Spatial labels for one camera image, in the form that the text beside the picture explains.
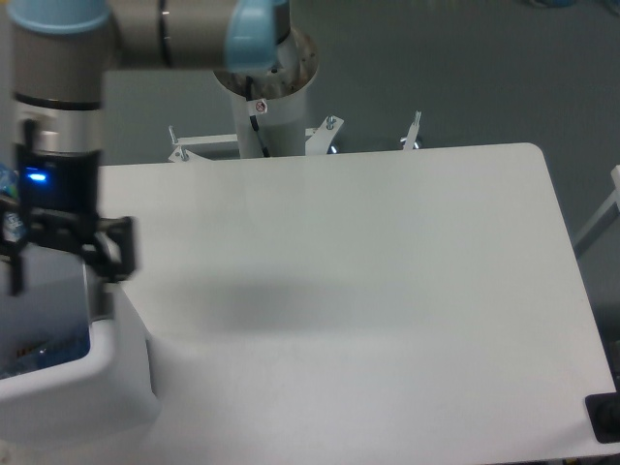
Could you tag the black clamp at table edge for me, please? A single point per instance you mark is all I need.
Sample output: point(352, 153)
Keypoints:
point(603, 412)

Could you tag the white metal frame right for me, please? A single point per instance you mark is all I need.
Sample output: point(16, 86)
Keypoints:
point(600, 221)

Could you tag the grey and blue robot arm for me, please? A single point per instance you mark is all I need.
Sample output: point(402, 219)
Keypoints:
point(61, 52)

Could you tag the blue labelled water bottle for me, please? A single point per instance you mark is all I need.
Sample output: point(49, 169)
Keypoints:
point(7, 184)

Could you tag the white base bracket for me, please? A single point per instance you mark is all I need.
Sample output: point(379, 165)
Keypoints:
point(411, 140)
point(213, 148)

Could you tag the clear plastic bottle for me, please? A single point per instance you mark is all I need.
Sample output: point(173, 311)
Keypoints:
point(46, 326)

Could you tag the white base bracket right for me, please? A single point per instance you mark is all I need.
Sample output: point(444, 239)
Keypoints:
point(411, 140)

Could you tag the white plastic trash can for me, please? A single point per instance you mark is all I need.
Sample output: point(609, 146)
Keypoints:
point(107, 391)

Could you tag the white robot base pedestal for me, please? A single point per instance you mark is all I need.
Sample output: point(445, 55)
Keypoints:
point(269, 106)

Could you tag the white base bracket left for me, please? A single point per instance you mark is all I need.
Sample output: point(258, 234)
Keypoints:
point(213, 148)

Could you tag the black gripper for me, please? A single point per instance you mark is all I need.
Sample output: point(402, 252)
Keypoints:
point(58, 195)

